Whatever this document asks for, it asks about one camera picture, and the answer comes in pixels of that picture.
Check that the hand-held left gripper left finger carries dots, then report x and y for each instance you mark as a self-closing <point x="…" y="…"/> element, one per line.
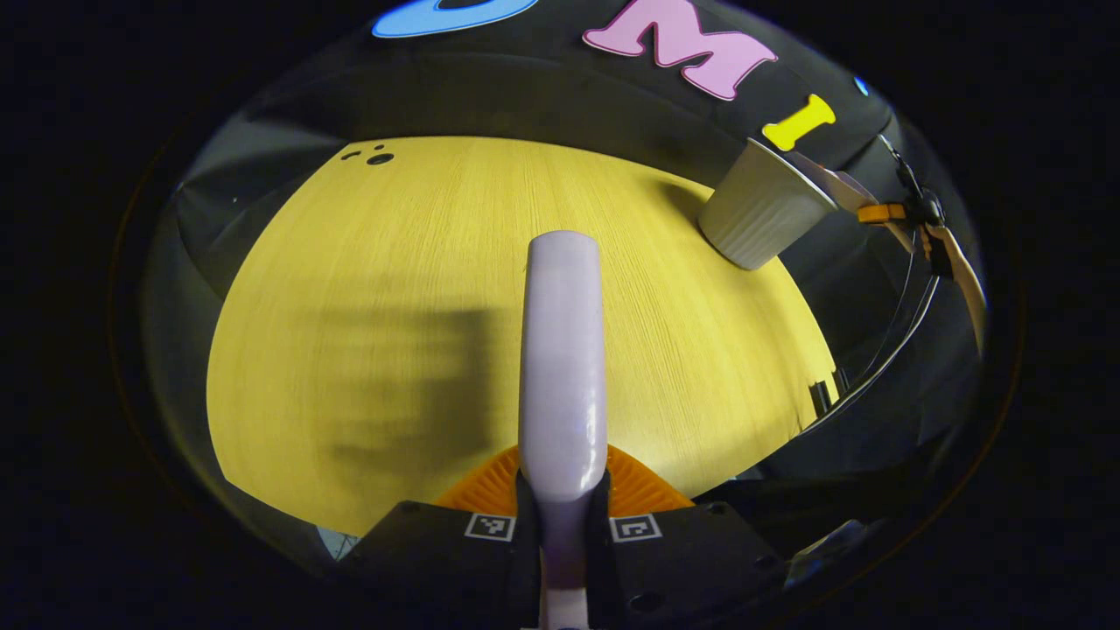
<point x="437" y="569"/>

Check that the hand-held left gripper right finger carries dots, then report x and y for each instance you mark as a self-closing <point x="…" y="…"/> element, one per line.
<point x="691" y="569"/>

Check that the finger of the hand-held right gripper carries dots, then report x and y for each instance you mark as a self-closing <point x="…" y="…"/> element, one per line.
<point x="879" y="213"/>

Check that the white ribbed garbage bin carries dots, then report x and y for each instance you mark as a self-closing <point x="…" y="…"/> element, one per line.
<point x="757" y="219"/>

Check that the yellow wooden desktop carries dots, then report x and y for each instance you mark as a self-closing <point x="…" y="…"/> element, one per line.
<point x="394" y="245"/>

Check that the black bracket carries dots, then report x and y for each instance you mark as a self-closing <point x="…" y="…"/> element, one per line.
<point x="824" y="398"/>

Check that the black backdrop cloth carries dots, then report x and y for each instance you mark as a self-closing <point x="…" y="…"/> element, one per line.
<point x="525" y="87"/>

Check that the small lilac broom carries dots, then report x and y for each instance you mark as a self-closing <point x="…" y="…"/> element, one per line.
<point x="562" y="350"/>

